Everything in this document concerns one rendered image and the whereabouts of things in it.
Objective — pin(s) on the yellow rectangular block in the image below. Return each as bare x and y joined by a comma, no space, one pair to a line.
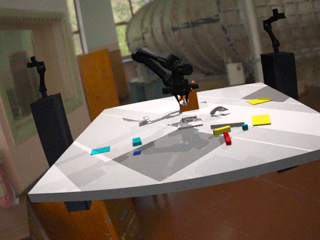
221,130

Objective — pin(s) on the red rectangular bar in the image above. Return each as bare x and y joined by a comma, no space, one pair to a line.
227,138

